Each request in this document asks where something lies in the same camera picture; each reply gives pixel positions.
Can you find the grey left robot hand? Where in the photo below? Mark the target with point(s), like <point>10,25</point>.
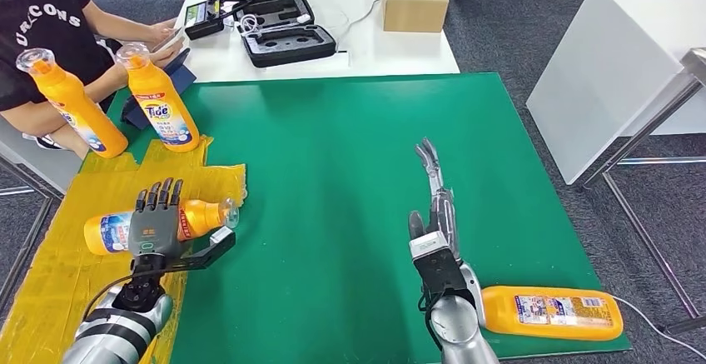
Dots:
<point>154,232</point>

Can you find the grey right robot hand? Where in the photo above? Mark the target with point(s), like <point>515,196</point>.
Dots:
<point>444,212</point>

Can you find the person's left hand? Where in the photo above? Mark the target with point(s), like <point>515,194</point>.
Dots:
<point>161,30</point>

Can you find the handheld tablet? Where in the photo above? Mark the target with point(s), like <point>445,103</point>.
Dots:
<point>168,40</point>

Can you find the orange Tide detergent bottle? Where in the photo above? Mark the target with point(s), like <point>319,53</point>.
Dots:
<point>551,329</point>
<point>160,118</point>
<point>83,118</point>
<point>204,218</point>

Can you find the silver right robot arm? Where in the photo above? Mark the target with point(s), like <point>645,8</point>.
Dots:
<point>458,328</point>

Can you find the person's left forearm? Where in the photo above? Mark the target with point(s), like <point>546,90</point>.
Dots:
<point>118,24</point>

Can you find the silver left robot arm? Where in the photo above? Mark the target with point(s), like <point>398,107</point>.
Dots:
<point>116,328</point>

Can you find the person's right forearm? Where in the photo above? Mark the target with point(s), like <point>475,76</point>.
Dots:
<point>110,83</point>

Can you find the black handheld device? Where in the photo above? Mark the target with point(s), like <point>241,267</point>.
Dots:
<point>201,22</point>

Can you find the blue folio case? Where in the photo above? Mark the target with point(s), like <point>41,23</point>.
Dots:
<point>185,77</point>

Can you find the green table mat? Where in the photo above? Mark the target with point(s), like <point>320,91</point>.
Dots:
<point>496,130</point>

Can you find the person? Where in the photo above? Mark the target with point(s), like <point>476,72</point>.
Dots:
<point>49,25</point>

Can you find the yellow tape sheet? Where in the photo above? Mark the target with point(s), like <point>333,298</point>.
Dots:
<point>55,295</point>

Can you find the black foam-lined case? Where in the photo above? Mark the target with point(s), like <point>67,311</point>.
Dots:
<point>287,44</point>

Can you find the white desk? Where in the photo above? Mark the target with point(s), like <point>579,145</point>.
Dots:
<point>386,55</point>

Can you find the cardboard box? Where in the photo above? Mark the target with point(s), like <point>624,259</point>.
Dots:
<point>413,5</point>

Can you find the large white table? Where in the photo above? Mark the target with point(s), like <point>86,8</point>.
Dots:
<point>607,66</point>

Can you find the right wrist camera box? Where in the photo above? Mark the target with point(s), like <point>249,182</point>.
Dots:
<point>436,267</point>

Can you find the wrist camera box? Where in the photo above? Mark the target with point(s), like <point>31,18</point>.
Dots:
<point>218,243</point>
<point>436,267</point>

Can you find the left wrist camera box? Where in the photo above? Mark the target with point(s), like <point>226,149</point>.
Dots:
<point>218,243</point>

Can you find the steel table frame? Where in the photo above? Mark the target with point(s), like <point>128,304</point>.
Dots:
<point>645,131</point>

